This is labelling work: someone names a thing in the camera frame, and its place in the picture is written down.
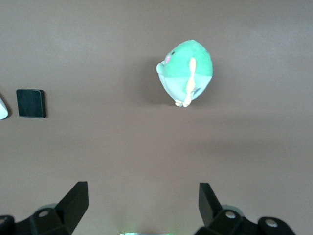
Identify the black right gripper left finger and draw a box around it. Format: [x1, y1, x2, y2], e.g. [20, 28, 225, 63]
[0, 181, 89, 235]

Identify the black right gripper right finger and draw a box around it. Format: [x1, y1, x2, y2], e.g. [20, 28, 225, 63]
[197, 182, 297, 235]

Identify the white computer mouse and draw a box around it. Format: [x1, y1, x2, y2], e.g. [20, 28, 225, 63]
[0, 94, 10, 121]

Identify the green dinosaur plush toy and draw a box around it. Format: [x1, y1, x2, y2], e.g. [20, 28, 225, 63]
[156, 39, 213, 109]

